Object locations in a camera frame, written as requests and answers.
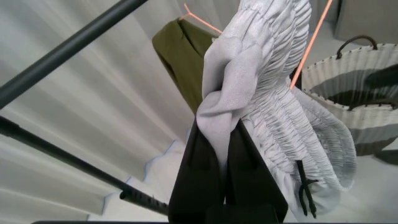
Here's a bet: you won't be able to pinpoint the pink clothes hanger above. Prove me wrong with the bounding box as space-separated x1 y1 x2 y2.
178 3 223 35
289 0 334 91

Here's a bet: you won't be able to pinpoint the pale grey shorts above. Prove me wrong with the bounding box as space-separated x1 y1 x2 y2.
195 0 358 222

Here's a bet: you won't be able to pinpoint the white curtain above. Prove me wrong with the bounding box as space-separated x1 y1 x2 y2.
0 0 242 222

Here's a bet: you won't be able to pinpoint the green printed shirt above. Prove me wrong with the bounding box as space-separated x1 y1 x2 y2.
151 18 219 114

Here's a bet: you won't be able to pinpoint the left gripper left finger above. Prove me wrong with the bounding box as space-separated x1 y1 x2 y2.
167 119 226 222

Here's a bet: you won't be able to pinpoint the black clothes rack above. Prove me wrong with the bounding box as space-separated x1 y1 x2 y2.
0 0 170 217

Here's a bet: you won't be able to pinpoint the white laundry basket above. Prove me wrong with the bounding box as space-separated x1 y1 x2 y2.
300 34 398 157

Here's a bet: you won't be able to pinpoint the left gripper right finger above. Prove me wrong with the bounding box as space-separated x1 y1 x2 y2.
224 119 289 222

